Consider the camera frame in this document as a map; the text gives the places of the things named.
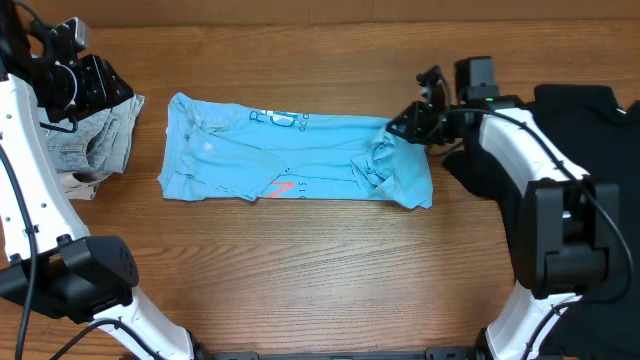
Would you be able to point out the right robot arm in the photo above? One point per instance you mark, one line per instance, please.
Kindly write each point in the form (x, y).
(561, 222)

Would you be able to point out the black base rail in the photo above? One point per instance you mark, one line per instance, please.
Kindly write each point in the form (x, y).
(340, 355)

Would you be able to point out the folded white cloth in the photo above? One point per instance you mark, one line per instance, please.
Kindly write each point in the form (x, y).
(81, 185)

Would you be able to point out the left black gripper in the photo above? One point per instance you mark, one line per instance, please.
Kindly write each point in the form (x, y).
(113, 88)

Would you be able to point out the folded light denim shorts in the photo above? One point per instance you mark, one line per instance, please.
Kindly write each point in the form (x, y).
(102, 142)

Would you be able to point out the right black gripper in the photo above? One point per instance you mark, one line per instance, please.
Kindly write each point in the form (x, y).
(417, 120)

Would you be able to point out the black garment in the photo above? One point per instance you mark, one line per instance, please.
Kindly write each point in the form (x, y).
(587, 125)

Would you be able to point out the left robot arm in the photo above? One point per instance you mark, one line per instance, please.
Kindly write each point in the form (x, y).
(56, 266)

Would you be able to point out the light blue printed t-shirt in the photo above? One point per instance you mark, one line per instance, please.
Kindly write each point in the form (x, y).
(225, 150)

